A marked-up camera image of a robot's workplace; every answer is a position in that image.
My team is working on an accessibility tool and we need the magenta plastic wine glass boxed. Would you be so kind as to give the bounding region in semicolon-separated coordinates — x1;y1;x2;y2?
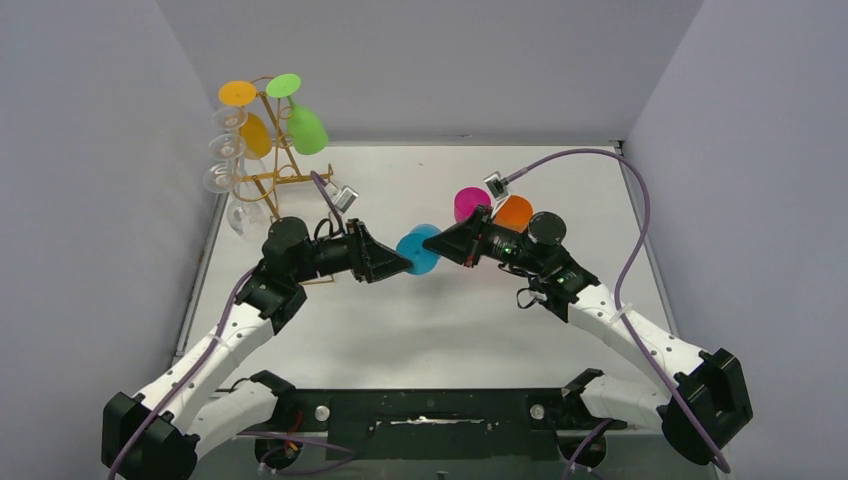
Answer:
453;187;492;222

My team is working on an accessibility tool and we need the orange plastic wine glass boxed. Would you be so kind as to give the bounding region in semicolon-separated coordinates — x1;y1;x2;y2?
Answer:
493;195;534;233

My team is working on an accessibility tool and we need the blue plastic wine glass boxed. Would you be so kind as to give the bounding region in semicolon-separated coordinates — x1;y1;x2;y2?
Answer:
395;224;441;276

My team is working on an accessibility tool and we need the clear wine glass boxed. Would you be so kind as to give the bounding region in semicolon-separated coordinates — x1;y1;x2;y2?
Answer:
203;162;269;242
212;105;249;132
207;133;247;162

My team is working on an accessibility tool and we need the green plastic wine glass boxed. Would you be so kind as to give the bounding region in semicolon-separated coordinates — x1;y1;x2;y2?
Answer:
266;73;329;155

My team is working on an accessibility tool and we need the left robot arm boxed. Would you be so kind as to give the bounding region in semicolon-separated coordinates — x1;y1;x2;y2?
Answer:
101;216;413;479

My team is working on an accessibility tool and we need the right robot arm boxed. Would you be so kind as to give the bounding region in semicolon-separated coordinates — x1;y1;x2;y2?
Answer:
423;206;753;465

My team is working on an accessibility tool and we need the yellow-orange plastic wine glass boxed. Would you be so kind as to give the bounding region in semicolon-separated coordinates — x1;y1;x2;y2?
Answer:
218;80;272;160

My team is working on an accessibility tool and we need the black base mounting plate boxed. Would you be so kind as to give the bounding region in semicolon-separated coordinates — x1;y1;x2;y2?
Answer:
244;388;664;479

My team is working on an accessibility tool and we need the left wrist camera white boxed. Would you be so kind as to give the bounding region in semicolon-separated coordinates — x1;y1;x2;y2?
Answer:
331;185;359;213

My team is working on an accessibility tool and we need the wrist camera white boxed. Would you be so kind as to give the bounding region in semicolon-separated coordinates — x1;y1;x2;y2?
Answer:
484;171;510;203
331;185;359;213

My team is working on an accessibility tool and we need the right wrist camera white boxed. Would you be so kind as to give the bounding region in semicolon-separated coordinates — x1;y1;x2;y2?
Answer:
484;171;510;203

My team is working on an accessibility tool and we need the gold wire glass rack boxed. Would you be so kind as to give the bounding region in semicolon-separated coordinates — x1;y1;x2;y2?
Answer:
233;75;335;287

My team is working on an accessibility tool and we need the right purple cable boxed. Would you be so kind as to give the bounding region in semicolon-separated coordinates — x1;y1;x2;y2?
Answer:
503;146;733;477

